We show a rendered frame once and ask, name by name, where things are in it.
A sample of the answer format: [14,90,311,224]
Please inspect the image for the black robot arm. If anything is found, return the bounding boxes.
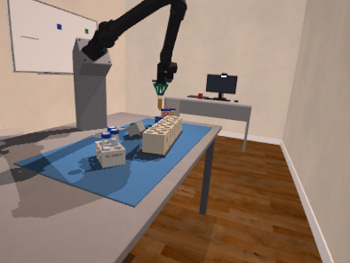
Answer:
[82,0,187,83]

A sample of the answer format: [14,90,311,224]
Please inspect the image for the blue table mat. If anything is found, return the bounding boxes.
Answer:
[14,123,212,207]

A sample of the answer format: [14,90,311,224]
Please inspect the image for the blue tube rack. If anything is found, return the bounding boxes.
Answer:
[155,116,163,124]

